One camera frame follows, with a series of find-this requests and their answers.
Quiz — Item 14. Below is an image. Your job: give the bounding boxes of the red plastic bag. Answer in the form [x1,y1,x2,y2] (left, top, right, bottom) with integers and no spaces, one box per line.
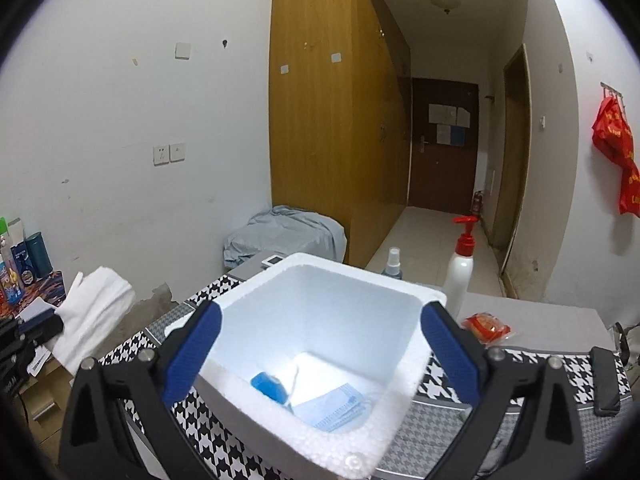
[592,95,640,217]

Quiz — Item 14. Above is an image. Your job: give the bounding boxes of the wooden side door frame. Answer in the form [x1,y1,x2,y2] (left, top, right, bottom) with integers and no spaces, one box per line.
[499,43,532,273]

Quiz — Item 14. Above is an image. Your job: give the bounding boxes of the dark brown door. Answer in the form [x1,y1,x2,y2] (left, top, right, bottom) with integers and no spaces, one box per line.
[407,77,480,208]

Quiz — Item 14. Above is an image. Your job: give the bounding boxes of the wooden wardrobe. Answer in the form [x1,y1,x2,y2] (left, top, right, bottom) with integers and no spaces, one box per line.
[269,0,413,268]

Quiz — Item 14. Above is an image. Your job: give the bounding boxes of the black smartphone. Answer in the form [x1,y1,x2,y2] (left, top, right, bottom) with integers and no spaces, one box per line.
[590,346,622,417]

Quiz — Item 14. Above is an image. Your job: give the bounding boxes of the white red-pump lotion bottle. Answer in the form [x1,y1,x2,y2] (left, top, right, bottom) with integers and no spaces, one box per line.
[442,215,479,323]

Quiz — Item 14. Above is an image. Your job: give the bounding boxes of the grey cloth-covered furniture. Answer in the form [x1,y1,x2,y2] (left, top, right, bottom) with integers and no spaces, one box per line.
[222,205,347,271]

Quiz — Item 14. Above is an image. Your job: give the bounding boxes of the white foam box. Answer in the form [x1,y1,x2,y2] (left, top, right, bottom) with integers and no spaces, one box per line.
[165,252,447,478]

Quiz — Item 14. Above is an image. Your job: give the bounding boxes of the dark teal bottle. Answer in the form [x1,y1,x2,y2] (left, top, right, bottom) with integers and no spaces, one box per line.
[25,232,53,279]

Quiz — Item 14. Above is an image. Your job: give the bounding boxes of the colourful snack packet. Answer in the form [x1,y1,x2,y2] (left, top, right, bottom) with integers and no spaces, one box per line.
[0,255,27,303]

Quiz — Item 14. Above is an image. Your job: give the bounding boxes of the black box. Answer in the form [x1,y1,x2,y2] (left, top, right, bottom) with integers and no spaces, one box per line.
[19,305,64,342]

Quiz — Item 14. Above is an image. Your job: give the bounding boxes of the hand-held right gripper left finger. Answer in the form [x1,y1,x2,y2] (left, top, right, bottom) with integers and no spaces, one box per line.
[57,302,222,480]

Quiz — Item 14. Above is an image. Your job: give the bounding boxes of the small blue spray bottle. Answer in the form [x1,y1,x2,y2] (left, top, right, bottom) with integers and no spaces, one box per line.
[381,247,404,277]

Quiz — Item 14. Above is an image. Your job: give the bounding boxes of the red snack packet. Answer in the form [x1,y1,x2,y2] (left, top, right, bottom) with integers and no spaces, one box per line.
[460,311,516,346]

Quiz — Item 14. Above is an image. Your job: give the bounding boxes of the white double wall socket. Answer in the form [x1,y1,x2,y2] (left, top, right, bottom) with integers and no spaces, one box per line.
[152,142,186,166]

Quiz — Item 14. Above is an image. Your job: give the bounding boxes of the houndstooth bed sheet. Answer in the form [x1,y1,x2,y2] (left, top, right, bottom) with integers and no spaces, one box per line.
[100,275,640,480]

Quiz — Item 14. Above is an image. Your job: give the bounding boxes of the blue face mask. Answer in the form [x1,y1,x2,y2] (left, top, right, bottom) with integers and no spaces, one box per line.
[290,382,368,433]

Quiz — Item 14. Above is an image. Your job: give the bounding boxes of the white folded towel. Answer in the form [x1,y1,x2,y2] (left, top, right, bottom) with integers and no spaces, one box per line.
[52,265,137,376]

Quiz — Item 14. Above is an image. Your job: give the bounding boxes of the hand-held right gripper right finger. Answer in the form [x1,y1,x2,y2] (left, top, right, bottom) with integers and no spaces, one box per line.
[421,302,588,480]

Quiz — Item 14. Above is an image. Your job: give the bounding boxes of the paper notices on door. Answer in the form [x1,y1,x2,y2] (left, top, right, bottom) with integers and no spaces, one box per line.
[429,104,472,147]

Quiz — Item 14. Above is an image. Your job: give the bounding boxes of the grey bed sheet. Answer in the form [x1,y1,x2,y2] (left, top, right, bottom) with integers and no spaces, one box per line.
[457,294,617,352]

